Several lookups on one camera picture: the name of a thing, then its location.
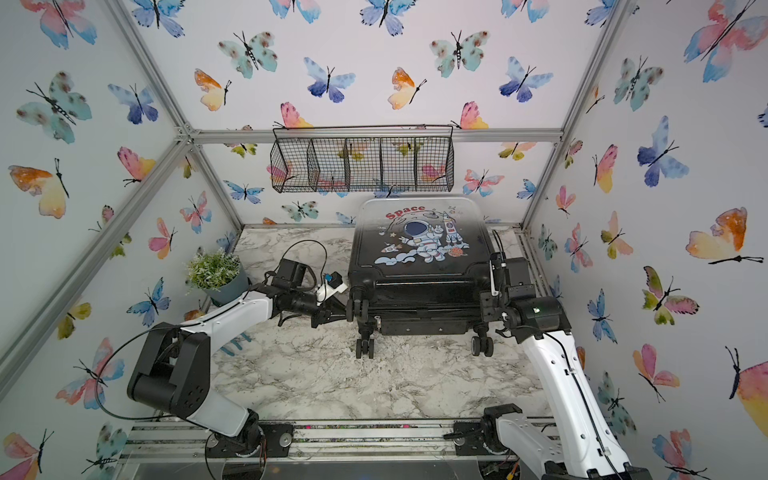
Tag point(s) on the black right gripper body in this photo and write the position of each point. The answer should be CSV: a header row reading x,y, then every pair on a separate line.
x,y
494,309

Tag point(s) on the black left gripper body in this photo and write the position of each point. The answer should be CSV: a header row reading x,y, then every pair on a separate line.
x,y
308,305

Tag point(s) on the space print kids suitcase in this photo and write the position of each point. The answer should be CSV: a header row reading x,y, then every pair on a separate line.
x,y
418,267

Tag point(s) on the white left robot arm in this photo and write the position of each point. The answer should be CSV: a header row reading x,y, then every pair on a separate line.
x,y
173,371

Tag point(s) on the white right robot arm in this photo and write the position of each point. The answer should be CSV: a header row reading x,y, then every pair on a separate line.
x,y
587,448

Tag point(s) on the blue flower pot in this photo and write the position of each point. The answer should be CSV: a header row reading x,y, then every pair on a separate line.
x,y
231,290

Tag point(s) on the green artificial plant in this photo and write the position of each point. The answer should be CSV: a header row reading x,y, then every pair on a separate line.
x,y
212,271

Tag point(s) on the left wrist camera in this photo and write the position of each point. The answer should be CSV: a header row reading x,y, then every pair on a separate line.
x,y
297,276

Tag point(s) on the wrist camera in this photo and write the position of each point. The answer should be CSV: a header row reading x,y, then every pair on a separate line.
x,y
297,276
498,273

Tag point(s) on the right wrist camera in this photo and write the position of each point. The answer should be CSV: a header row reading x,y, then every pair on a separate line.
x,y
498,273

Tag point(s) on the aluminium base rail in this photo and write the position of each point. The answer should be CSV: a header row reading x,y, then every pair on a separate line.
x,y
322,440

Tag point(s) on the black wire wall basket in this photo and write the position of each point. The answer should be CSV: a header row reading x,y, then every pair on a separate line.
x,y
383,160

